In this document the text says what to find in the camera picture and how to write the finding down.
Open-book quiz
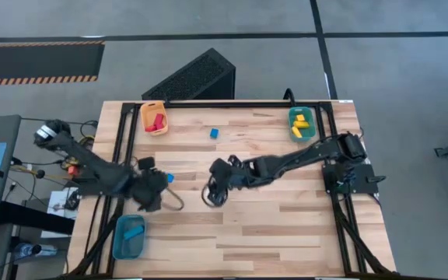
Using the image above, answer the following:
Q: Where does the long blue block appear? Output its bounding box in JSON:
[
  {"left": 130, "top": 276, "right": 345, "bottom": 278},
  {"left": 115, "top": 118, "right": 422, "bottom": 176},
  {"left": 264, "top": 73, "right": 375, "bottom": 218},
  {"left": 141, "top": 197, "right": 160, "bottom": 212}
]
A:
[{"left": 123, "top": 225, "right": 145, "bottom": 241}]

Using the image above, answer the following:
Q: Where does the clear water bottle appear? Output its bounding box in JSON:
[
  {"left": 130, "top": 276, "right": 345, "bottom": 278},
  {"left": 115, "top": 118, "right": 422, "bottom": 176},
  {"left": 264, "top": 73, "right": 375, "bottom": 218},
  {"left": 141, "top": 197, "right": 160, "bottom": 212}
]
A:
[{"left": 12, "top": 243, "right": 58, "bottom": 260}]

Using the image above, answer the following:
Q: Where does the beige plastic basket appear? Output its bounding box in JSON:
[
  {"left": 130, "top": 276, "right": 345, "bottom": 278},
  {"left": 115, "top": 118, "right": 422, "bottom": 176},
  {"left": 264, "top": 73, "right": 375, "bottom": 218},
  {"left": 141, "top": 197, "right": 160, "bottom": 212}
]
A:
[{"left": 139, "top": 100, "right": 170, "bottom": 136}]

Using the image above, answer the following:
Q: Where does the black hazard-striped floor mat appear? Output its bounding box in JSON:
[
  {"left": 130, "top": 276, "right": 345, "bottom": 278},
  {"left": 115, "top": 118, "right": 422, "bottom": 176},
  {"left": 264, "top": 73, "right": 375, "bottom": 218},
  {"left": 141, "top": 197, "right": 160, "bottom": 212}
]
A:
[{"left": 0, "top": 40, "right": 106, "bottom": 87}]

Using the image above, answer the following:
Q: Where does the black stand bar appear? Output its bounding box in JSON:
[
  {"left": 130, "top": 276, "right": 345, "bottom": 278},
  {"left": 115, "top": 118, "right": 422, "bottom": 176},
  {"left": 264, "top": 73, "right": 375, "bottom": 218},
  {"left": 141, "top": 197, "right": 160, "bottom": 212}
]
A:
[{"left": 0, "top": 201, "right": 75, "bottom": 236}]

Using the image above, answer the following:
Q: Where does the white box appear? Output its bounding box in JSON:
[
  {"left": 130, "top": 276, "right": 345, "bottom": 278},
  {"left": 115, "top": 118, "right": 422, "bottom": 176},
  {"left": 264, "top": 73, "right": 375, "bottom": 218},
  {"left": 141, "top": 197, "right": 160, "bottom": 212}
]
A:
[{"left": 47, "top": 188, "right": 79, "bottom": 219}]

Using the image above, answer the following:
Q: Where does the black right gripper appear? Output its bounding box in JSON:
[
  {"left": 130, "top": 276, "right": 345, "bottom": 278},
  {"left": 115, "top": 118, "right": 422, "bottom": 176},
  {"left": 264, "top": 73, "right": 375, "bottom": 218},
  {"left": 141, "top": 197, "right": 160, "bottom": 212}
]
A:
[{"left": 208, "top": 155, "right": 248, "bottom": 199}]

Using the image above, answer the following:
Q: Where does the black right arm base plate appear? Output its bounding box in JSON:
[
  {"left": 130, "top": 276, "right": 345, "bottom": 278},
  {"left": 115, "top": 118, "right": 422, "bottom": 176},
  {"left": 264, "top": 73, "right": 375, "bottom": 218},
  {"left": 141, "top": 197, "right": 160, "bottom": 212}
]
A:
[{"left": 322, "top": 163, "right": 387, "bottom": 195}]

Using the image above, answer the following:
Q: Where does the blue plastic basket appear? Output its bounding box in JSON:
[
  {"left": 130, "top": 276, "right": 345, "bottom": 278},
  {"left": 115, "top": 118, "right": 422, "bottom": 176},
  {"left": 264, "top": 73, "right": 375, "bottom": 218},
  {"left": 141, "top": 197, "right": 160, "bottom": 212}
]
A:
[{"left": 111, "top": 214, "right": 147, "bottom": 261}]

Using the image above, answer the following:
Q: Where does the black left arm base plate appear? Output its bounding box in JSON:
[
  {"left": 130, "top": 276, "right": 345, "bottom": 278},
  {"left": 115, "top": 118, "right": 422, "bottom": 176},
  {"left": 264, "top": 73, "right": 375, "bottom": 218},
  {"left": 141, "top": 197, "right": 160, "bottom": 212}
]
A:
[{"left": 76, "top": 177, "right": 131, "bottom": 198}]

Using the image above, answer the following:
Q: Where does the black mesh computer case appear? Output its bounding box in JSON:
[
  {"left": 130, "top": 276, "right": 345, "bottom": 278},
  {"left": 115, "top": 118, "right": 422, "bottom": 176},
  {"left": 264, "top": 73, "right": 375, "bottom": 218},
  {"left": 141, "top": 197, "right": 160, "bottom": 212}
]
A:
[{"left": 141, "top": 47, "right": 236, "bottom": 101}]

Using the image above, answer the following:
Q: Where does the yellow cable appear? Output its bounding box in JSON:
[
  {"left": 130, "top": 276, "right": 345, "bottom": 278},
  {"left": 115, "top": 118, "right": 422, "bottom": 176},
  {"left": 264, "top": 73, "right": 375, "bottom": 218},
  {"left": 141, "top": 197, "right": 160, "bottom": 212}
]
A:
[{"left": 76, "top": 134, "right": 95, "bottom": 151}]

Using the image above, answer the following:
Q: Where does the teal green plastic basket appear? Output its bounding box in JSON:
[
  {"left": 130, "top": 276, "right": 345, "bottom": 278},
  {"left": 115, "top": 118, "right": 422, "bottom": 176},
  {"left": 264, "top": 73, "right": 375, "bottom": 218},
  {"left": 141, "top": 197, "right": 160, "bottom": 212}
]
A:
[{"left": 288, "top": 106, "right": 317, "bottom": 142}]

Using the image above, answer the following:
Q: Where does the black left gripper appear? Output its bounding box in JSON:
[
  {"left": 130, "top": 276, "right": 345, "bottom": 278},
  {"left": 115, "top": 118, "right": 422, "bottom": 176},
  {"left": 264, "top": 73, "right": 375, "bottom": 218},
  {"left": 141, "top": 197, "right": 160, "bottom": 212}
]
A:
[{"left": 130, "top": 156, "right": 170, "bottom": 213}]

